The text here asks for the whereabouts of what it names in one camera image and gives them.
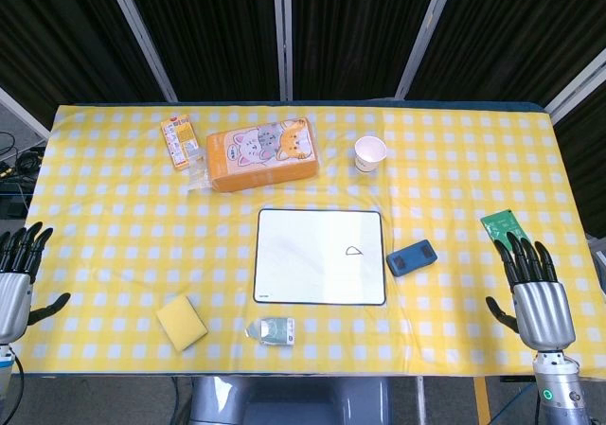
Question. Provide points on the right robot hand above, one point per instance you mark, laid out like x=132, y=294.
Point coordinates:
x=542, y=309

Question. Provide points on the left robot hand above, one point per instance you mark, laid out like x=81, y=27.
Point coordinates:
x=12, y=297

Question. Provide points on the blue whiteboard eraser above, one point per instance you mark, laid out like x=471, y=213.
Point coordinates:
x=411, y=257

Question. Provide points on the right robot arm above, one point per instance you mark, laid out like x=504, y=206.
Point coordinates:
x=561, y=392

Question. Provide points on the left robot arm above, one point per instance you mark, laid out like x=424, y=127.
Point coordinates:
x=5, y=377

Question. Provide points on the green card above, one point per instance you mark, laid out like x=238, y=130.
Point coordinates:
x=503, y=224

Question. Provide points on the yellow green sponge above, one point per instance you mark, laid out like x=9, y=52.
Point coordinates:
x=181, y=322

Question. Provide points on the clear plastic packet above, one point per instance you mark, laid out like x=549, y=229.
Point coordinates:
x=199, y=176

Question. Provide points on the yellow snack packet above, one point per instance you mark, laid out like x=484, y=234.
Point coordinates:
x=179, y=141

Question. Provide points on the white paper cup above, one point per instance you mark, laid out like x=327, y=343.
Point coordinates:
x=370, y=153

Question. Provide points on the yellow white checkered tablecloth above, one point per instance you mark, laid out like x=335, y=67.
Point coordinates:
x=303, y=235

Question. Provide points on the small green tissue pack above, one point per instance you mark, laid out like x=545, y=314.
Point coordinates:
x=272, y=330

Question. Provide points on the dark curtain panel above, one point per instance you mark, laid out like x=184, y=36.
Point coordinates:
x=516, y=32
x=355, y=32
x=203, y=32
x=61, y=37

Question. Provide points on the grey robot torso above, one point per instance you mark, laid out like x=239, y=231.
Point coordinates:
x=289, y=401

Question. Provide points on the orange cat tissue pack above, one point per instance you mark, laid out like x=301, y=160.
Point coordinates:
x=262, y=157

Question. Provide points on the white partition post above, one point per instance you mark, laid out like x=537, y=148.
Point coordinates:
x=421, y=41
x=21, y=112
x=282, y=37
x=573, y=89
x=142, y=37

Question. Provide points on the white board black frame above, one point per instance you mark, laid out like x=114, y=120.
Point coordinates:
x=312, y=259

